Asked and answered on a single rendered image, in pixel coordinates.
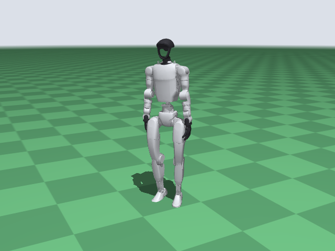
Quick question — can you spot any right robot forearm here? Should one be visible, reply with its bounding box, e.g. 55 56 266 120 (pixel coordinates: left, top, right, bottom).
143 96 152 119

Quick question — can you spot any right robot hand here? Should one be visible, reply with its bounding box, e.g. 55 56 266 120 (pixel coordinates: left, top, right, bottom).
143 115 149 130

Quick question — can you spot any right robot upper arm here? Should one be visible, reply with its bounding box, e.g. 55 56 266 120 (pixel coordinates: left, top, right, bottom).
144 65 155 98

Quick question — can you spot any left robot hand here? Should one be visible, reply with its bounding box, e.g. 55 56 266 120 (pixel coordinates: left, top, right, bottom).
182 118 192 141

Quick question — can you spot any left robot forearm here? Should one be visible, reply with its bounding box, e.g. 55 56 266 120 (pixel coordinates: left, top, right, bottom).
182 92 192 123

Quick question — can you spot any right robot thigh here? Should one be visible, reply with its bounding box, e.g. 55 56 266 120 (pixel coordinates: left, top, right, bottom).
147 116 165 165

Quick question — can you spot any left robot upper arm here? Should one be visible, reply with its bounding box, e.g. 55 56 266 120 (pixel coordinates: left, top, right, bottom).
176 65 189 100

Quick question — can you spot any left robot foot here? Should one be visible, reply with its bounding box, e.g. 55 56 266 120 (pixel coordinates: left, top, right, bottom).
172 192 183 208

